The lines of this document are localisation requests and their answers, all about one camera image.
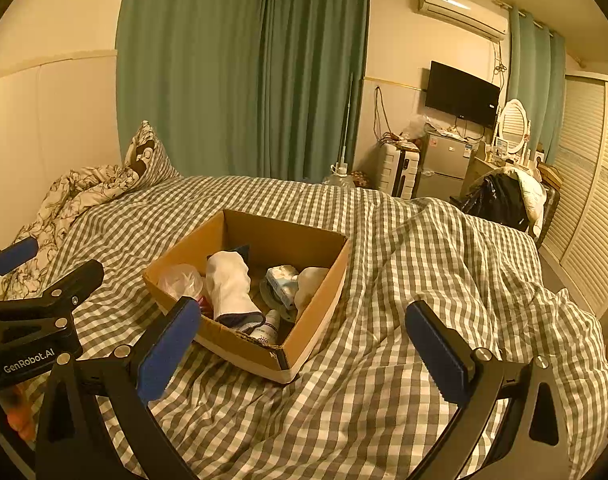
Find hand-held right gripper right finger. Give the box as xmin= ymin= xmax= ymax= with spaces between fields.
xmin=405 ymin=300 xmax=569 ymax=480

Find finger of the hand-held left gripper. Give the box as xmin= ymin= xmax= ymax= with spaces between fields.
xmin=0 ymin=236 xmax=40 ymax=293
xmin=0 ymin=259 xmax=105 ymax=323

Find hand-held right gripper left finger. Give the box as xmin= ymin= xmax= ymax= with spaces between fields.
xmin=35 ymin=296 xmax=202 ymax=480

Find brown cardboard box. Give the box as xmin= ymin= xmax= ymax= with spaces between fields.
xmin=143 ymin=208 xmax=349 ymax=385

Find clear plastic bag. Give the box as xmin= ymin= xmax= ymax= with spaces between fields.
xmin=160 ymin=263 xmax=205 ymax=306

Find white sock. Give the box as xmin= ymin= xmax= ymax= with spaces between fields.
xmin=294 ymin=266 xmax=331 ymax=311
xmin=205 ymin=252 xmax=265 ymax=332

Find white cream tube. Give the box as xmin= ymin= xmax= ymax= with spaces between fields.
xmin=248 ymin=309 xmax=283 ymax=347

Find person's left hand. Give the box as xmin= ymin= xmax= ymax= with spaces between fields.
xmin=0 ymin=385 xmax=37 ymax=443

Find green checked blanket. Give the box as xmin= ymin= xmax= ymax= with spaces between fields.
xmin=14 ymin=175 xmax=608 ymax=480

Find floral quilt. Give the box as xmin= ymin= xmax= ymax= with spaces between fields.
xmin=0 ymin=165 xmax=135 ymax=301

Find floral checked pillow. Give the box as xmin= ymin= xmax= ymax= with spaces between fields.
xmin=123 ymin=120 xmax=182 ymax=181

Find black jacket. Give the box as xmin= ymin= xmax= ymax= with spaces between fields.
xmin=456 ymin=174 xmax=529 ymax=231

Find white jacket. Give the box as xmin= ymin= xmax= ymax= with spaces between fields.
xmin=514 ymin=167 xmax=549 ymax=236

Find brown chair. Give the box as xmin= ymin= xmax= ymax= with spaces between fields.
xmin=536 ymin=162 xmax=562 ymax=248

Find white suitcase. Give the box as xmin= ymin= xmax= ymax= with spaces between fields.
xmin=374 ymin=141 xmax=423 ymax=198

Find wooden dressing table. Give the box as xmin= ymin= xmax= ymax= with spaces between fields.
xmin=466 ymin=155 xmax=504 ymax=186

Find silver small fridge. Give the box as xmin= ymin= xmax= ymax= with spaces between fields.
xmin=414 ymin=130 xmax=477 ymax=201

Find white louvred wardrobe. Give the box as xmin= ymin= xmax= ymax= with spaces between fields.
xmin=541 ymin=74 xmax=608 ymax=321

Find white oval mirror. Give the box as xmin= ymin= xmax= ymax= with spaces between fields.
xmin=496 ymin=99 xmax=532 ymax=153

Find white pole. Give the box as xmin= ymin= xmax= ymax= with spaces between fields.
xmin=336 ymin=72 xmax=355 ymax=173

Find wide green curtain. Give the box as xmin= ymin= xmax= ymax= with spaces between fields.
xmin=115 ymin=0 xmax=372 ymax=183

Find narrow green curtain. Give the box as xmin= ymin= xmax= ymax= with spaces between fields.
xmin=506 ymin=5 xmax=567 ymax=166

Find white air conditioner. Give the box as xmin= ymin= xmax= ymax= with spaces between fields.
xmin=417 ymin=0 xmax=509 ymax=42

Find hanging wall cables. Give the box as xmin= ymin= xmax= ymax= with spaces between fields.
xmin=373 ymin=85 xmax=399 ymax=143

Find black wall television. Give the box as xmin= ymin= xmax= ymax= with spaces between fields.
xmin=425 ymin=60 xmax=501 ymax=129

